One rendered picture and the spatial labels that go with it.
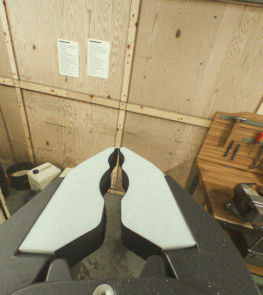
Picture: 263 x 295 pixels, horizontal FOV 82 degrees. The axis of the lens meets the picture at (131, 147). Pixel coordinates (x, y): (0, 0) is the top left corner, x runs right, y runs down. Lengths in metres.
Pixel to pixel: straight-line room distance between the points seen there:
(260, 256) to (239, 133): 1.05
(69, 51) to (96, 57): 0.27
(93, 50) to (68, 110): 0.69
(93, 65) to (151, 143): 0.97
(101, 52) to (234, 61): 1.12
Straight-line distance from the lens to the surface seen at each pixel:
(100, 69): 1.65
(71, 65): 1.78
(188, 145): 1.72
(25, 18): 2.06
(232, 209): 1.26
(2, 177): 1.17
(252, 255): 1.90
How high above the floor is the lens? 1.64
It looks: 29 degrees down
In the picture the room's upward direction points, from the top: 10 degrees clockwise
